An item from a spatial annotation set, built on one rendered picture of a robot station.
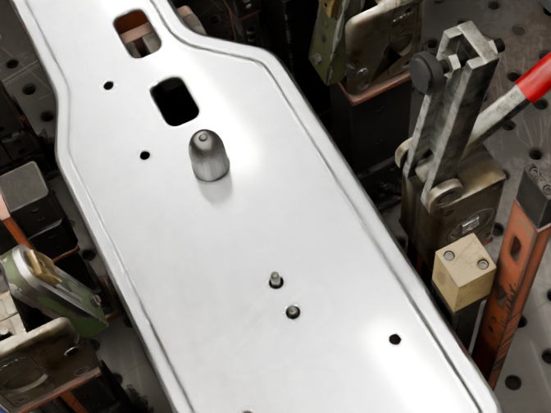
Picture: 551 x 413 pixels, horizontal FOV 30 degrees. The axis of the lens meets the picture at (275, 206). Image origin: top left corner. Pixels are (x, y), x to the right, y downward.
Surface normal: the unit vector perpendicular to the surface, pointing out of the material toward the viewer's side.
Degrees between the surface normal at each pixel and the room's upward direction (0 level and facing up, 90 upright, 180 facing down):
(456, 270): 0
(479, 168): 0
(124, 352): 0
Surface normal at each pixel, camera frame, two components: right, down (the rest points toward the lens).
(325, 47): -0.89, 0.33
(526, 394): -0.08, -0.45
